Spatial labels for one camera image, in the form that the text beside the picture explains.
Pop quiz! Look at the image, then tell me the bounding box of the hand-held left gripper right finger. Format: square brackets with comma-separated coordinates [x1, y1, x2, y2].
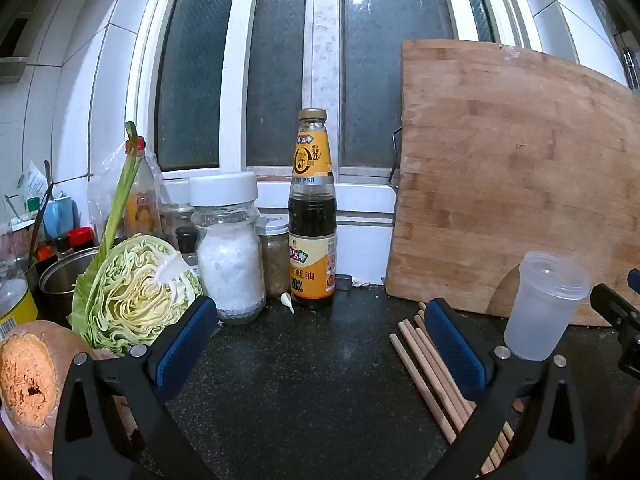
[424, 297, 587, 480]

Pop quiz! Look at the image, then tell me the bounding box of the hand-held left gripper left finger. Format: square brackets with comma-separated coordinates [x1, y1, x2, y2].
[51, 295, 219, 480]

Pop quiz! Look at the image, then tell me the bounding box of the bunch of wooden chopsticks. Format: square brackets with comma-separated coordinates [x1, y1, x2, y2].
[390, 301, 526, 476]

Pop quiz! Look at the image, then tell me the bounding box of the translucent plastic cup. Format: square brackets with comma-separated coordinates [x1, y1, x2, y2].
[504, 251, 592, 362]

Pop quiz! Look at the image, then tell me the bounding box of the halved green cabbage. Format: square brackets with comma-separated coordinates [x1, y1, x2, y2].
[69, 234, 203, 356]

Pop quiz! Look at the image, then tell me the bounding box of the glass salt jar white lid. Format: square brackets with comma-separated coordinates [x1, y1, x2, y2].
[190, 171, 267, 324]

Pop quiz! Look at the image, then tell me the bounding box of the black pepper grinder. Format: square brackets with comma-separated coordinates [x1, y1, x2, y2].
[176, 226, 200, 267]

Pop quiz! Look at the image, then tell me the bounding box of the small glass seasoning jar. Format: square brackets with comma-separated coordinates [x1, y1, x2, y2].
[256, 215, 292, 298]

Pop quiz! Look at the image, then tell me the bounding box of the steel pot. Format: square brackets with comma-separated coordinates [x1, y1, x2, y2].
[39, 247, 101, 328]

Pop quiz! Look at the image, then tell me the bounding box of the oil bottle red cap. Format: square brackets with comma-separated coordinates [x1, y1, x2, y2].
[124, 137, 163, 241]

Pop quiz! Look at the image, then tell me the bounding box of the small red cap bottle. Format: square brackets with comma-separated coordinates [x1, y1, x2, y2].
[35, 246, 60, 277]
[68, 226, 97, 252]

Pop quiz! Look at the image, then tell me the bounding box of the green onion stalk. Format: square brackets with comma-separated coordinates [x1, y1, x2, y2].
[102, 121, 139, 253]

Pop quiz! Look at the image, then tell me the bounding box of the wooden cutting board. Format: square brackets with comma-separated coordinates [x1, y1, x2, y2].
[385, 40, 640, 327]

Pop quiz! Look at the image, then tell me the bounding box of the dark sauce bottle yellow label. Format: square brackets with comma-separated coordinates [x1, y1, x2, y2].
[288, 108, 338, 311]

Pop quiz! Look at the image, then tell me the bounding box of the yellow tin can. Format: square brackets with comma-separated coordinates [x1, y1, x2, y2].
[0, 277, 40, 341]

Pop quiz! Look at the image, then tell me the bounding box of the clear plastic bag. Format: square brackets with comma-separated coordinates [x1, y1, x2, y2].
[88, 142, 163, 246]

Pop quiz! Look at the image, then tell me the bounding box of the blue mug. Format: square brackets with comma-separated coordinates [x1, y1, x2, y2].
[42, 196, 76, 241]

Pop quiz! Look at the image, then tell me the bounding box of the metal hanging hook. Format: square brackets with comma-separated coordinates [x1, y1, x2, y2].
[622, 45, 640, 86]

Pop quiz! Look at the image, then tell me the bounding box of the dark utensil handle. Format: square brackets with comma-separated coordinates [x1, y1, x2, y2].
[27, 160, 55, 271]

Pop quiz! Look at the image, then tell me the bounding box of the white window frame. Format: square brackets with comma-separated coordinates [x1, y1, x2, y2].
[122, 0, 521, 196]

